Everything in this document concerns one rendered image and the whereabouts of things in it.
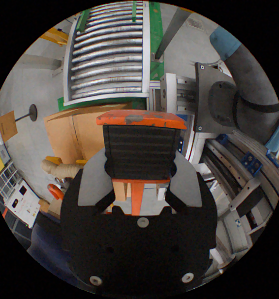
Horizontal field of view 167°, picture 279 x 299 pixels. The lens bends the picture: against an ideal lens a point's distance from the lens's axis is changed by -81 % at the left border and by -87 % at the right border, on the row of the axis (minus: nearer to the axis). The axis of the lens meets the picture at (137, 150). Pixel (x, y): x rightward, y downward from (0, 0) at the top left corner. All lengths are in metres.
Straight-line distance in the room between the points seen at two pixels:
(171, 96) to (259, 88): 0.24
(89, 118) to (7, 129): 1.77
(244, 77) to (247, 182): 0.29
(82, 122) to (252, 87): 0.49
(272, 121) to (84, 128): 0.55
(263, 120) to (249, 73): 0.09
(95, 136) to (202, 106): 0.40
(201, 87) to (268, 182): 0.39
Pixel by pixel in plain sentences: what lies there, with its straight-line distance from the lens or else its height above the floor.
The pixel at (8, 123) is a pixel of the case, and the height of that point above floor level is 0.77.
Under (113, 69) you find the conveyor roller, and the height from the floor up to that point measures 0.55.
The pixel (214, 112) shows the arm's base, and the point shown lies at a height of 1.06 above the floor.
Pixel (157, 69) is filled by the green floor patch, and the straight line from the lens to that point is 1.37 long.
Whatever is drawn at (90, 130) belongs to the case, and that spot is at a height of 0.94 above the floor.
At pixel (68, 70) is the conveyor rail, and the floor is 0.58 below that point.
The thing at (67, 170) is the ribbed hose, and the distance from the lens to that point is 0.30.
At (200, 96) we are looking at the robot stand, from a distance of 0.31.
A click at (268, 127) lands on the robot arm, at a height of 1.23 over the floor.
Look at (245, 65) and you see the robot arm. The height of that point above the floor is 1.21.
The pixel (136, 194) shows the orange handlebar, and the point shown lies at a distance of 0.18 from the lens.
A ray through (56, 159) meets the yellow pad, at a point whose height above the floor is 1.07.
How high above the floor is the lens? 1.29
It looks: 59 degrees down
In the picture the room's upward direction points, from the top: 179 degrees counter-clockwise
